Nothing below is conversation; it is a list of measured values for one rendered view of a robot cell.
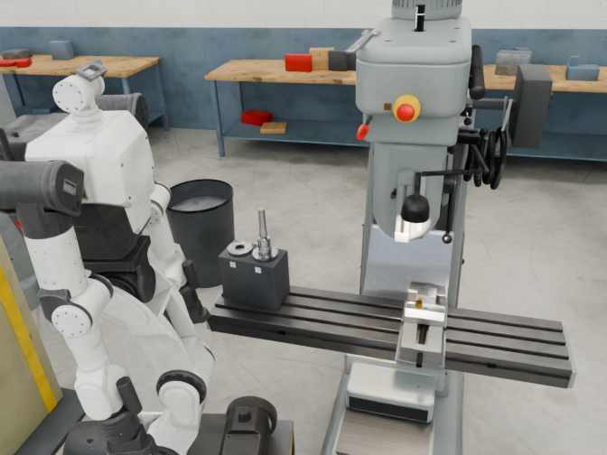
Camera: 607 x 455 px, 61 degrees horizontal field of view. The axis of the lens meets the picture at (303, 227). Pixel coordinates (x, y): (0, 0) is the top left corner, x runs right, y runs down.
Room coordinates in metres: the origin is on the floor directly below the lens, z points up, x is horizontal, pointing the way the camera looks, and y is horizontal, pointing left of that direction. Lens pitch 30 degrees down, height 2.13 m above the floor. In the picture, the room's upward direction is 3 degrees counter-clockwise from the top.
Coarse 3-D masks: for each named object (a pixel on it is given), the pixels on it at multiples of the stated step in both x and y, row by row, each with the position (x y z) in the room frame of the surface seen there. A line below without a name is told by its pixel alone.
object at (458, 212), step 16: (464, 128) 1.68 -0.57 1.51; (464, 144) 1.68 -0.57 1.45; (464, 160) 1.68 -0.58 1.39; (368, 176) 1.81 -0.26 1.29; (368, 192) 1.80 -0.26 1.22; (464, 192) 1.70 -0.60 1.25; (368, 208) 1.80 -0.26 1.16; (464, 208) 1.71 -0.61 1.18; (368, 224) 1.79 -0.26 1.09; (464, 224) 1.82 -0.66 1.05; (368, 240) 1.79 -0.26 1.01; (448, 304) 1.69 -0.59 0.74; (448, 384) 1.71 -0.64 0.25
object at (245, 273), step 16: (224, 256) 1.53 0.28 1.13; (240, 256) 1.52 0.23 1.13; (256, 256) 1.50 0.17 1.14; (272, 256) 1.50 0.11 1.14; (224, 272) 1.53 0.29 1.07; (240, 272) 1.50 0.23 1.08; (256, 272) 1.48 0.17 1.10; (272, 272) 1.45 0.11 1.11; (288, 272) 1.55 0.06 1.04; (224, 288) 1.53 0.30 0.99; (240, 288) 1.50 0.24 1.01; (256, 288) 1.48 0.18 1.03; (272, 288) 1.45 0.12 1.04; (288, 288) 1.54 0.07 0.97; (256, 304) 1.48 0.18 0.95; (272, 304) 1.45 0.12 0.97
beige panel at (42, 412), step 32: (0, 256) 1.91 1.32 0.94; (0, 288) 1.85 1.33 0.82; (0, 320) 1.79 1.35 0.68; (32, 320) 1.93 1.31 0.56; (0, 352) 1.74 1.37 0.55; (32, 352) 1.87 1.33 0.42; (0, 384) 1.68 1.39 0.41; (32, 384) 1.81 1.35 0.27; (0, 416) 1.62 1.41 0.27; (32, 416) 1.75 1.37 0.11; (64, 416) 1.81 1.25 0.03; (0, 448) 1.56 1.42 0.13; (32, 448) 1.63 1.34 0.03
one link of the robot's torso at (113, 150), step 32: (0, 128) 0.98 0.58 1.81; (32, 128) 1.11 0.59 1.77; (64, 128) 1.10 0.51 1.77; (96, 128) 1.09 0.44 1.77; (128, 128) 1.14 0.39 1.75; (32, 160) 0.99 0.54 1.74; (64, 160) 0.98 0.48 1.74; (96, 160) 0.98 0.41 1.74; (128, 160) 1.06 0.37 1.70; (96, 192) 0.97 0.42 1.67; (128, 192) 1.02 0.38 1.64; (96, 224) 0.99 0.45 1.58; (128, 224) 1.03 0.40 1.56; (96, 256) 1.03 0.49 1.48
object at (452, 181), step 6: (444, 180) 1.36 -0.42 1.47; (450, 180) 1.36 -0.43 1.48; (444, 186) 1.36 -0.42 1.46; (450, 186) 1.35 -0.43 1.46; (444, 192) 1.36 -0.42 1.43; (450, 192) 1.35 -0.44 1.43; (450, 198) 1.34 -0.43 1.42; (450, 204) 1.33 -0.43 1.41; (450, 210) 1.32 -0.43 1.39; (450, 216) 1.31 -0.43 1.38; (450, 222) 1.30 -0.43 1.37; (444, 240) 1.26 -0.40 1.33; (450, 240) 1.25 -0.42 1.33
